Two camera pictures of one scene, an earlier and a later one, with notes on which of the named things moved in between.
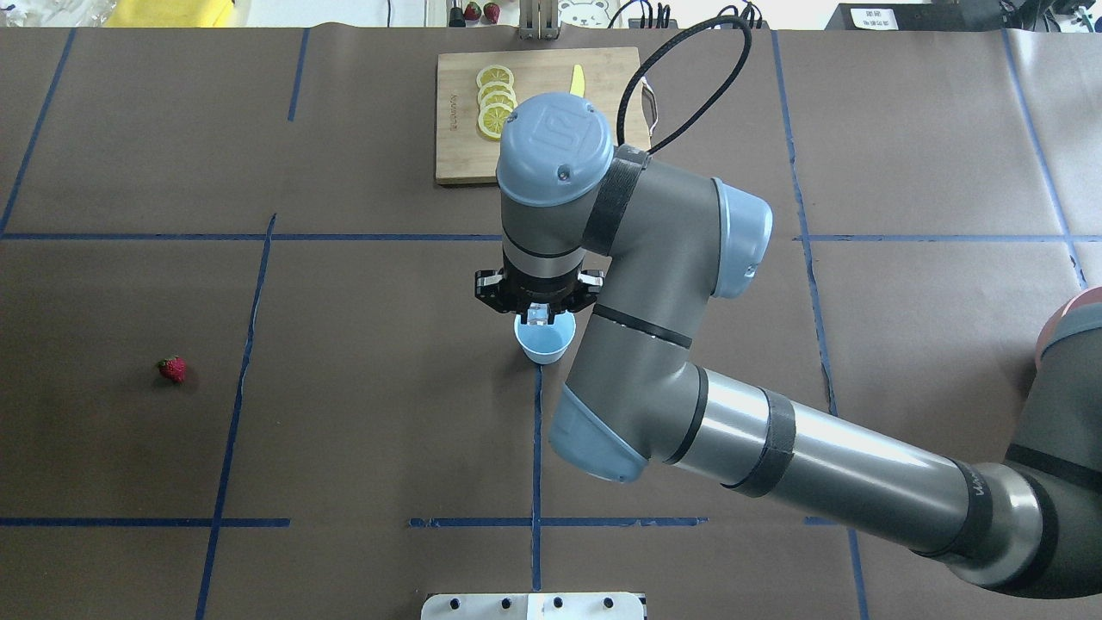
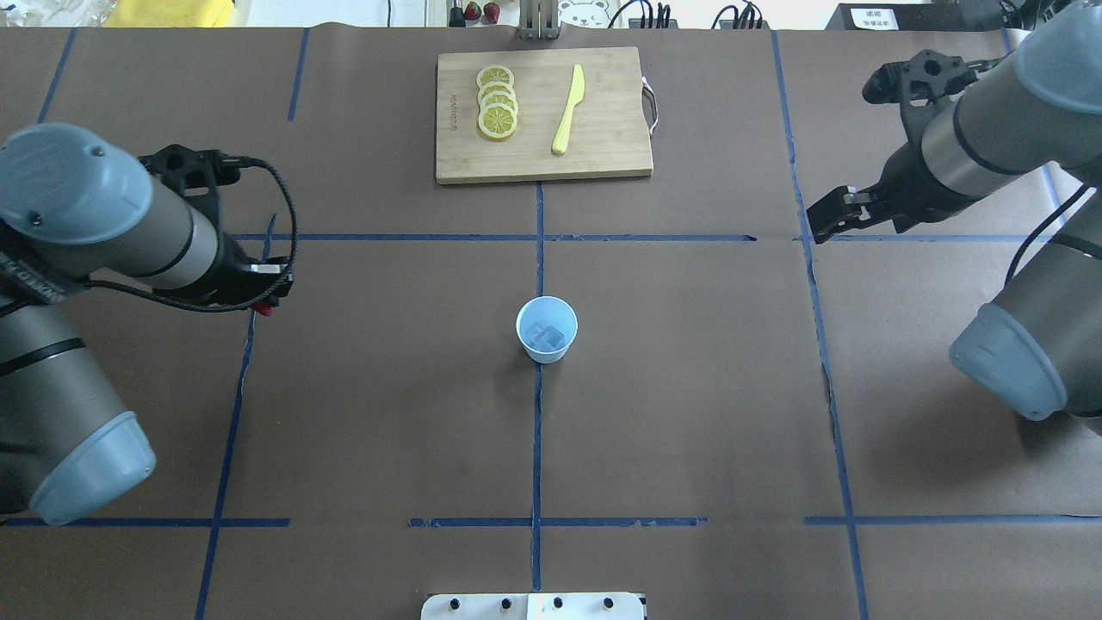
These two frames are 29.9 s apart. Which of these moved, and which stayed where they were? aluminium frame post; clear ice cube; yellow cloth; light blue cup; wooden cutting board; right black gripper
Moved: clear ice cube; right black gripper
Stayed: light blue cup; wooden cutting board; aluminium frame post; yellow cloth
